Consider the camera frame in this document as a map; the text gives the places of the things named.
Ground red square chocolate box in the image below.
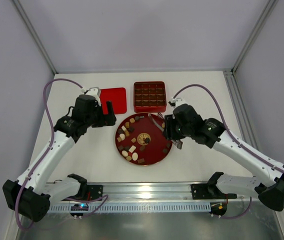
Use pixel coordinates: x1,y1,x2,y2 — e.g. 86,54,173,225
133,81,167,113

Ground steel tongs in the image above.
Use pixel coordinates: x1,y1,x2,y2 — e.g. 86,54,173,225
147,112,183,150

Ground purple cable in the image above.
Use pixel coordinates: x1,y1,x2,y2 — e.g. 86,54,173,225
14,78,109,231
171,84,284,220

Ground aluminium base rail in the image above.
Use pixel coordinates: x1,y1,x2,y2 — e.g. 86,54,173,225
44,181,263,201

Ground white oval chocolate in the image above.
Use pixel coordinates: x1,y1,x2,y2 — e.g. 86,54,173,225
131,152,139,161

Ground white heart chocolate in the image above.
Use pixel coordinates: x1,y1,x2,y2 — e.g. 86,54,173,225
119,133,126,140

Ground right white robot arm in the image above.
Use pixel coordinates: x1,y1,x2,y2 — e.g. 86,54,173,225
163,103,284,212

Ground red square box lid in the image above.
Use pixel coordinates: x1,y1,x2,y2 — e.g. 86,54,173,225
100,87,127,115

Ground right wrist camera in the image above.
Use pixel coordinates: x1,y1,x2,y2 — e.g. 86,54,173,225
168,97,187,109

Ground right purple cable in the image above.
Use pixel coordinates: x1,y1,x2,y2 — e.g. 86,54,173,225
171,84,284,220

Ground white rectangular chocolate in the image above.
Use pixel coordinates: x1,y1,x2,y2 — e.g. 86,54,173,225
128,145,136,153

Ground dark ridged square chocolate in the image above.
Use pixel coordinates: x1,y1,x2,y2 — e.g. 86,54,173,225
128,127,135,133

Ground brown striped square chocolate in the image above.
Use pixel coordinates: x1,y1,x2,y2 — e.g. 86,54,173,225
137,158,145,164

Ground perforated cable duct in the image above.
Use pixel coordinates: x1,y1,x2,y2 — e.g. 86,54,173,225
48,201,211,214

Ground round red lacquer plate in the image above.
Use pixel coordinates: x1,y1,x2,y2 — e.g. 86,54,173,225
114,112,174,166

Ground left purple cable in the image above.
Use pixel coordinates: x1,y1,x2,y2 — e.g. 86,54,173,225
14,78,109,231

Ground white spiral round chocolate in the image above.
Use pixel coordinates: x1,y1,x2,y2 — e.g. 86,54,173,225
121,150,128,157

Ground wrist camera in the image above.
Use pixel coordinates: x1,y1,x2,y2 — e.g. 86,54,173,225
168,97,187,109
85,87,101,99

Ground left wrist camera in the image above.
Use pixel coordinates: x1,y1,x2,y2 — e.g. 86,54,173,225
85,87,101,99

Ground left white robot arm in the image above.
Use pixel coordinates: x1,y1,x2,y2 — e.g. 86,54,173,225
2,94,117,223

